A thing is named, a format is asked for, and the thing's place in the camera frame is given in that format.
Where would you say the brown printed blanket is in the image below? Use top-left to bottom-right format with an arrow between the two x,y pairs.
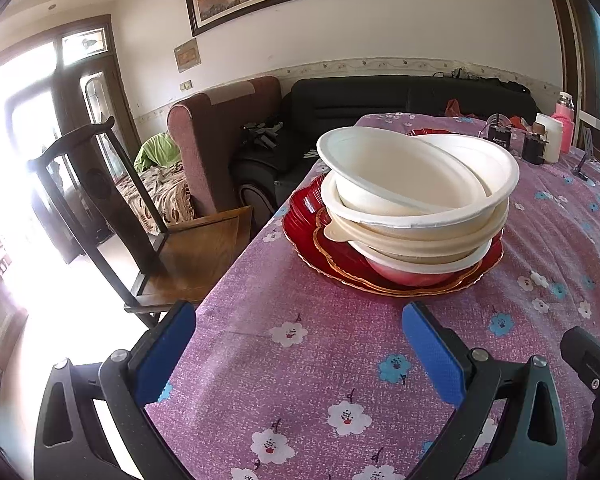
115,162 -> 198,226

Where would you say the large red glass plate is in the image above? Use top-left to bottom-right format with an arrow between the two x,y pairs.
281,177 -> 486,301

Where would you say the small wall plaque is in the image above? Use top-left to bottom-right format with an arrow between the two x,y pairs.
173,37 -> 202,73

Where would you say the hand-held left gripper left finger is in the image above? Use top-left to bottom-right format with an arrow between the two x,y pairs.
32,300 -> 197,480

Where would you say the black leather sofa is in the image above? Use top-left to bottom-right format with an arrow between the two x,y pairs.
230,76 -> 538,221

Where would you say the large white foam bowl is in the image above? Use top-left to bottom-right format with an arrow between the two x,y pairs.
321,132 -> 521,236

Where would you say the cream ribbed plastic bowl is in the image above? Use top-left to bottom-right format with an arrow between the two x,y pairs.
322,205 -> 510,261

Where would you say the dark wooden chair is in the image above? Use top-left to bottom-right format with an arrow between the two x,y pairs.
27,116 -> 253,328

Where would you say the black phone stand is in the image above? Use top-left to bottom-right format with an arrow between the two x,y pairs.
570,127 -> 596,183

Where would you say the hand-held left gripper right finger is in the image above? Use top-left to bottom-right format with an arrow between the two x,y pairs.
401,301 -> 568,480

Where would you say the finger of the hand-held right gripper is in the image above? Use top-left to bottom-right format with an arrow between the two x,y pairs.
560,326 -> 600,401

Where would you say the black device with brown roll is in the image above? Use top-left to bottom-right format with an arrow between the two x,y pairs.
522,130 -> 548,165

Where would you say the brown fabric armchair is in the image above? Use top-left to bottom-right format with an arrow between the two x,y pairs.
167,76 -> 283,221

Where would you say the small white foam bowl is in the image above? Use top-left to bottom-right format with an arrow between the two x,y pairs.
349,237 -> 495,287

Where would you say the black motor device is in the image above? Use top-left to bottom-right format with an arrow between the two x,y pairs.
482,114 -> 513,153

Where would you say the white disposable bowl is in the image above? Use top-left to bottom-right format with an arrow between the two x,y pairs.
316,126 -> 493,211

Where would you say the pink sleeved bottle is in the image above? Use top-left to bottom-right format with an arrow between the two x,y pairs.
552,91 -> 576,155

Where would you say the black gadget pile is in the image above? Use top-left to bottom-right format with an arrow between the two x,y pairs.
242,119 -> 285,150

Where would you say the white cup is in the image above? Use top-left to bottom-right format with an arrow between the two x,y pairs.
535,112 -> 566,163

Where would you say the wooden glass door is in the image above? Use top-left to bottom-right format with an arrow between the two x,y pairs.
30,14 -> 141,266

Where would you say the green cloth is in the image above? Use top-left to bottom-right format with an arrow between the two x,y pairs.
134,132 -> 178,173

